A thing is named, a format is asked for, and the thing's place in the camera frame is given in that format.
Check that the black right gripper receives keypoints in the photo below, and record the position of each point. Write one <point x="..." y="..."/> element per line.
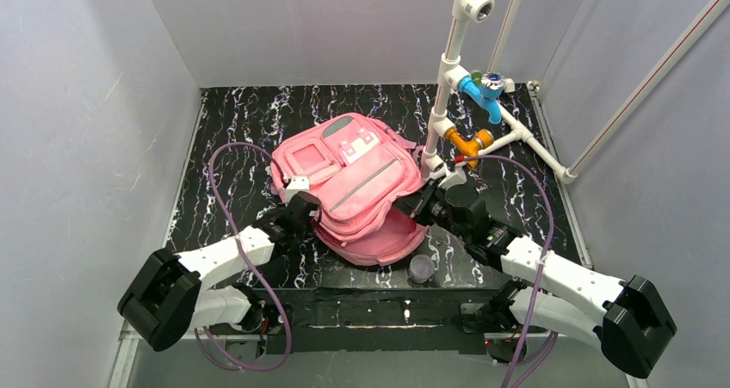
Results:
<point x="426" y="204"/>

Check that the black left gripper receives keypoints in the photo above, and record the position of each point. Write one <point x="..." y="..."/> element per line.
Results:
<point x="305" y="204"/>

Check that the pink student backpack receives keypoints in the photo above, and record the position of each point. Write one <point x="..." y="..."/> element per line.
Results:
<point x="356" y="167"/>

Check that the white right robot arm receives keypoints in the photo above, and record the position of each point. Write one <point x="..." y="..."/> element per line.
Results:
<point x="626" y="320"/>

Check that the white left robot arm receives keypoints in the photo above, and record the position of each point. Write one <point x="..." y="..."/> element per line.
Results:
<point x="173" y="294"/>

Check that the orange pipe fitting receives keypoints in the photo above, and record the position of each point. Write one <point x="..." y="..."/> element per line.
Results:
<point x="469" y="147"/>

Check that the blue pipe valve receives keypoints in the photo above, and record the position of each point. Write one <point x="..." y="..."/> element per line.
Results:
<point x="485" y="91"/>

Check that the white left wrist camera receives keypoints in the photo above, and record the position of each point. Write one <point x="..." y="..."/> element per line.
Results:
<point x="296" y="184"/>

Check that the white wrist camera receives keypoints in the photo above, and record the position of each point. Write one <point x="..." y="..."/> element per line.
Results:
<point x="296" y="184"/>
<point x="445" y="173"/>

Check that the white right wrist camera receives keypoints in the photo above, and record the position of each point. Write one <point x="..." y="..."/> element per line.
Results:
<point x="445" y="173"/>

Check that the white PVC pipe frame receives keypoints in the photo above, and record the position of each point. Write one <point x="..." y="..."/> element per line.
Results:
<point x="449" y="75"/>

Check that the aluminium frame rail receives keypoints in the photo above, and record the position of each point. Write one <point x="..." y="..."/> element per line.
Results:
<point x="364" y="357"/>

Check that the white wall conduit pipe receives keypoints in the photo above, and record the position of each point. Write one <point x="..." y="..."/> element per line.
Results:
<point x="684" y="42"/>

